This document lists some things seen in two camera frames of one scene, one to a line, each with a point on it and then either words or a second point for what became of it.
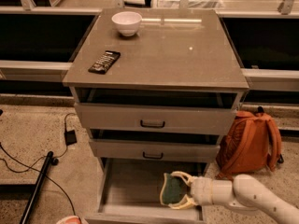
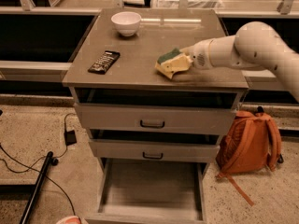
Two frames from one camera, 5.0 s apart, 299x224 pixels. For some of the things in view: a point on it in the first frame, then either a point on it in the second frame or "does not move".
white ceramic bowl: [127, 22] does not move
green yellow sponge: [173, 190] to [173, 61]
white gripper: [202, 189] to [199, 56]
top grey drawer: [157, 111] does not move
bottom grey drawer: [131, 188] does not move
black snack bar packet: [105, 62] does not move
